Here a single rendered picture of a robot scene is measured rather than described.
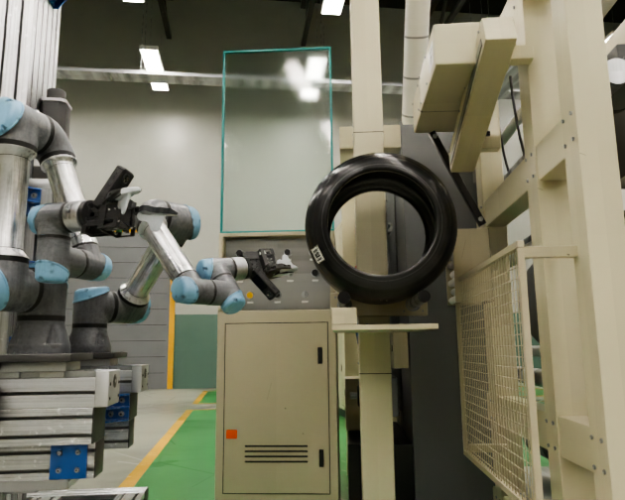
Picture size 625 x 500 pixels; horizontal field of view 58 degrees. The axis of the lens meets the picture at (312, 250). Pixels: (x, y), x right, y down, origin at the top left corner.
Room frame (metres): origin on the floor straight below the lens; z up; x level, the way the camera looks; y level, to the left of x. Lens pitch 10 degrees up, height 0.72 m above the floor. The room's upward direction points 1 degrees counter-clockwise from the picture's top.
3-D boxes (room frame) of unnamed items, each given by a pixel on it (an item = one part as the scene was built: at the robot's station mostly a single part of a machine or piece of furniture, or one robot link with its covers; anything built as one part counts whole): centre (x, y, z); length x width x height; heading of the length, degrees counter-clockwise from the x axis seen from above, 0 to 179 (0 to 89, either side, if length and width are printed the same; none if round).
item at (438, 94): (2.03, -0.55, 1.71); 0.61 x 0.25 x 0.15; 177
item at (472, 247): (2.37, -0.65, 1.05); 0.20 x 0.15 x 0.30; 177
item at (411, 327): (2.17, -0.26, 0.80); 0.37 x 0.36 x 0.02; 87
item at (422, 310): (2.34, -0.27, 0.90); 0.40 x 0.03 x 0.10; 87
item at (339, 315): (2.18, -0.12, 0.84); 0.36 x 0.09 x 0.06; 177
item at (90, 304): (2.02, 0.78, 0.88); 0.13 x 0.12 x 0.14; 138
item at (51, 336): (1.52, 0.73, 0.77); 0.15 x 0.15 x 0.10
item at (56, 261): (1.37, 0.62, 0.94); 0.11 x 0.08 x 0.11; 161
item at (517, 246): (1.92, -0.58, 0.65); 0.90 x 0.02 x 0.70; 177
